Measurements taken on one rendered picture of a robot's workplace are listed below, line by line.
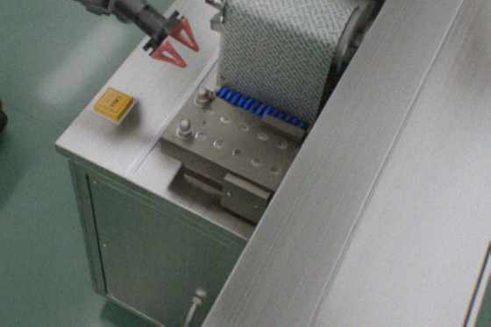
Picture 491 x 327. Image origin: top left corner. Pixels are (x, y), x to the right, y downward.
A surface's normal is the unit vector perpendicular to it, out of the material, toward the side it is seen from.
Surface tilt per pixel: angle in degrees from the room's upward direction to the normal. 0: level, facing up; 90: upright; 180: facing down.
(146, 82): 0
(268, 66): 90
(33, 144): 0
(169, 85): 0
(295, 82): 90
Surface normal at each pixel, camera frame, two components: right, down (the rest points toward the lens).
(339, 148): 0.04, -0.61
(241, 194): -0.48, 0.69
